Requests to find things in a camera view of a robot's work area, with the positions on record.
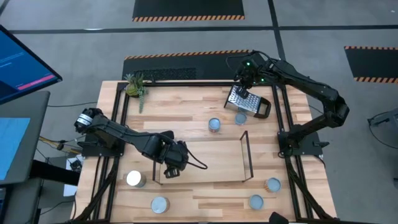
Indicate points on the blue chevron short can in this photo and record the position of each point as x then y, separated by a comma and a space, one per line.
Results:
240, 118

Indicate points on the grey framed blue screen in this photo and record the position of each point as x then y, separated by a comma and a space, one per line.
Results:
15, 146

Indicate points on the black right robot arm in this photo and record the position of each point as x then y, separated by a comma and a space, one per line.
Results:
311, 82

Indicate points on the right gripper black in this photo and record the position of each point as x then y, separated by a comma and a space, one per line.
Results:
250, 71

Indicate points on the black monitor stand bar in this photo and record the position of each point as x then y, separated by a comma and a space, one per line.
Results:
53, 172

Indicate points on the small green succulent plant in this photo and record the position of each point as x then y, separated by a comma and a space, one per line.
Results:
133, 88

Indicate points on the blue tomatoes can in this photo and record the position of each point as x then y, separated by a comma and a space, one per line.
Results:
159, 204

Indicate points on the yellow bean pattern can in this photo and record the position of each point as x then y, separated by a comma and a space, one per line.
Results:
273, 185

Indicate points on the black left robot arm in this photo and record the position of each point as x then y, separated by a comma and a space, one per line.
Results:
124, 135

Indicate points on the green tall can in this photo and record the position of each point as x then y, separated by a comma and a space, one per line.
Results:
134, 178

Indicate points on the black aluminium table frame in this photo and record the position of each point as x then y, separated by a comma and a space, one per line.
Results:
199, 84

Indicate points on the black table-level camera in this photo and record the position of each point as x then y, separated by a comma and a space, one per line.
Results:
277, 218

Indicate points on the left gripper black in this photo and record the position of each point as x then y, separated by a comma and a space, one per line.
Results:
174, 154

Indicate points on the black hazard striped floor mat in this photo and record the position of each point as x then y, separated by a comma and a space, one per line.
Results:
186, 7
217, 68
373, 62

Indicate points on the yellow green short can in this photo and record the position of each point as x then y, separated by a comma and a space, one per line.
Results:
256, 202

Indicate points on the black computer monitor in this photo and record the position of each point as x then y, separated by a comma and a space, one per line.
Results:
21, 62

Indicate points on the orange green beans can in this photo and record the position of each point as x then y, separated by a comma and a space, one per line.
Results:
214, 124

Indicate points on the white paper sheets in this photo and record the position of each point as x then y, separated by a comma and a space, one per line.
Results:
70, 189

